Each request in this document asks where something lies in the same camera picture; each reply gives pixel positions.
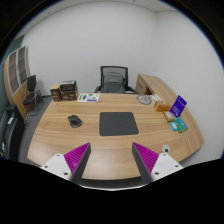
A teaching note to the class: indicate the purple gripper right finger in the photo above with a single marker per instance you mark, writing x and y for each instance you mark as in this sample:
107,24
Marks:
151,165

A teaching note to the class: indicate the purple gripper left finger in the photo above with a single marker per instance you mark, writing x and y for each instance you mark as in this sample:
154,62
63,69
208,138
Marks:
69,166

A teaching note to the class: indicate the black computer mouse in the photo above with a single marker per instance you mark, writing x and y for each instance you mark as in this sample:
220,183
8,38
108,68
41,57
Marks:
75,121

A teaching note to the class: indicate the dark grey mouse pad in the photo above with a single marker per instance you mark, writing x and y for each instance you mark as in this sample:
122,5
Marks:
117,124

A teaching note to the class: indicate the white round desk grommet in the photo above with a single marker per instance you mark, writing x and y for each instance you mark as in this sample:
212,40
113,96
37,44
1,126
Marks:
166,148

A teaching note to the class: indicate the small blue packet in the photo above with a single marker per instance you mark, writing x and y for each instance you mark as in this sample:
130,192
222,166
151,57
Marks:
173,126

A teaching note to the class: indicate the green patterned packet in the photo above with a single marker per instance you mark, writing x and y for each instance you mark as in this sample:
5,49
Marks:
181,125

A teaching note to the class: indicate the small tan box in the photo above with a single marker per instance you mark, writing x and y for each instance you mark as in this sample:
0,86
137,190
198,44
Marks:
168,115

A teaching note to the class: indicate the orange cardboard box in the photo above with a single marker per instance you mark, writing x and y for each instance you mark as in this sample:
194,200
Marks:
161,106

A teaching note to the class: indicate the round grey patterned coaster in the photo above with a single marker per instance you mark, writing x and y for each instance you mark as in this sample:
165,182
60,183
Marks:
144,99

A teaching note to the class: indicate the white green purple leaflet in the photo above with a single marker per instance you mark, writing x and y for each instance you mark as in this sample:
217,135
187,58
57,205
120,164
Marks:
88,97

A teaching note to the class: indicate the white paper item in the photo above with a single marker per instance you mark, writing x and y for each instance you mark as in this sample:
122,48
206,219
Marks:
156,97

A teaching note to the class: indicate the black equipment case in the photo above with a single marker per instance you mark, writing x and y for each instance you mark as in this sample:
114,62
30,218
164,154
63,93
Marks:
12,126

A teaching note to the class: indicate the dark brown stacked boxes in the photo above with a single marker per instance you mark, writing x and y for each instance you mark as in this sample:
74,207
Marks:
69,90

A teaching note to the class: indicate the brown cardboard box left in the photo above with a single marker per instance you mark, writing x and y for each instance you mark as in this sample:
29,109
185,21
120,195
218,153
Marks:
55,92

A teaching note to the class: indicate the small black side chair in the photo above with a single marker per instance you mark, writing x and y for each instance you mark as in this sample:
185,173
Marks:
32,94

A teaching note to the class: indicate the black mesh office chair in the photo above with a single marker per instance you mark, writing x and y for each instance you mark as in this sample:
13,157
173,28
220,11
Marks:
114,79

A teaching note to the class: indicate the wooden glass-door cabinet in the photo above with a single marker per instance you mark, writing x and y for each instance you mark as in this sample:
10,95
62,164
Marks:
16,72

